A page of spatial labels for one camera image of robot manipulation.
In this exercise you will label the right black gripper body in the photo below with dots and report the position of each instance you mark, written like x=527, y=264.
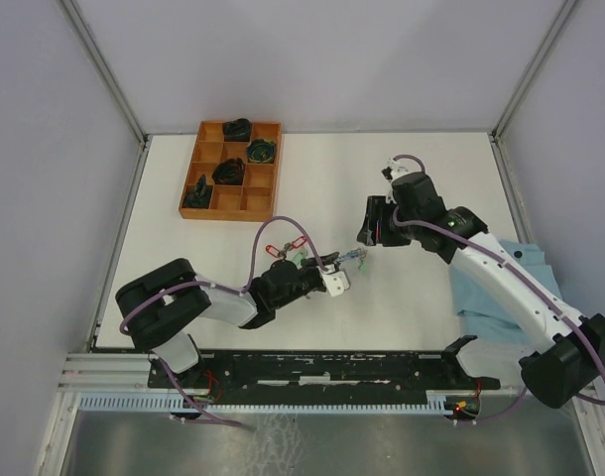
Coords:
x=390, y=233

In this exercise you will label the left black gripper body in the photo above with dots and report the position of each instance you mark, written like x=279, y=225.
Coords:
x=309, y=277

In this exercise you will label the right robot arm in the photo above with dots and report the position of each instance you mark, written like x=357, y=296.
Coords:
x=566, y=349

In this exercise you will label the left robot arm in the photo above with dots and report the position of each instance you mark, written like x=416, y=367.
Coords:
x=157, y=307

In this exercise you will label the green tag key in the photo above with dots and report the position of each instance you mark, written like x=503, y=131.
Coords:
x=299, y=257

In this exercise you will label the red tag key right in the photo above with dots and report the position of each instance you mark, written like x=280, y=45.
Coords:
x=294, y=244

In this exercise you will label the red tag key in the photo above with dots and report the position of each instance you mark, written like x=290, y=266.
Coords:
x=294, y=244
x=275, y=252

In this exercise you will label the red tag key left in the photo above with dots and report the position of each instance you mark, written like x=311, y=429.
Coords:
x=275, y=252

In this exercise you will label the wooden compartment tray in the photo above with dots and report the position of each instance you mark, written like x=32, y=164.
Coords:
x=252, y=201

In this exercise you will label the black rolled belt middle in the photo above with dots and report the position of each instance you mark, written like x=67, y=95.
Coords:
x=229, y=172

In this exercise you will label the black green rolled belt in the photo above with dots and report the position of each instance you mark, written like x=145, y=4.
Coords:
x=199, y=195

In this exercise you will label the green blue rolled belt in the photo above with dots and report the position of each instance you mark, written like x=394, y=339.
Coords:
x=261, y=152

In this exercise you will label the light blue cloth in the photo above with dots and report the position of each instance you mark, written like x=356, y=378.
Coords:
x=507, y=310

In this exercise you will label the black rolled belt top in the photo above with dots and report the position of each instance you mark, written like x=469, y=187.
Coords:
x=238, y=130

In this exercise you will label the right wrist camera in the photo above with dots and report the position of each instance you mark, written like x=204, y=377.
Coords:
x=393, y=170

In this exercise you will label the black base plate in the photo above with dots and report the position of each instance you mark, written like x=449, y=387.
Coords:
x=329, y=377

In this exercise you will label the right aluminium frame post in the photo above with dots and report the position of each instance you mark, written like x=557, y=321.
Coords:
x=534, y=67

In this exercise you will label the aluminium frame post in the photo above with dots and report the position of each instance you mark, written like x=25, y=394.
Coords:
x=82, y=30
x=534, y=67

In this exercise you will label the white cable duct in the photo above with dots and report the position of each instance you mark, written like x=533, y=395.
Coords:
x=173, y=402

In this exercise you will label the left aluminium frame post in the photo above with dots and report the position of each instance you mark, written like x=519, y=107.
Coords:
x=82, y=30

